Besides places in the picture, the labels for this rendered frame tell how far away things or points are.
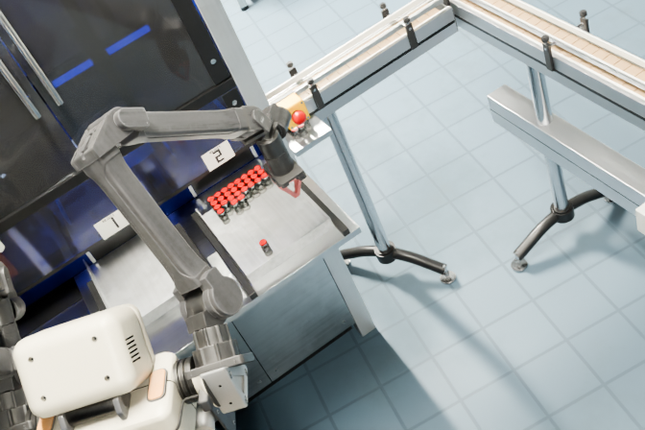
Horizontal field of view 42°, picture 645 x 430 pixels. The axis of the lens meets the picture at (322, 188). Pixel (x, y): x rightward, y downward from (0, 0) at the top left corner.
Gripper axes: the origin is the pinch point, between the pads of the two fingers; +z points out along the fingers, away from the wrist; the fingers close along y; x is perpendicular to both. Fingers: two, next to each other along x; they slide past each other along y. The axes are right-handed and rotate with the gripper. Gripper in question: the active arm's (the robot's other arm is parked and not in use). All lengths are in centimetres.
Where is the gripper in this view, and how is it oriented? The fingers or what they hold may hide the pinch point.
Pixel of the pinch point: (296, 194)
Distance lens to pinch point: 204.3
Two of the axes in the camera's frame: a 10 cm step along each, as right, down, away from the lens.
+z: 3.2, 6.8, 6.5
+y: -4.8, -4.8, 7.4
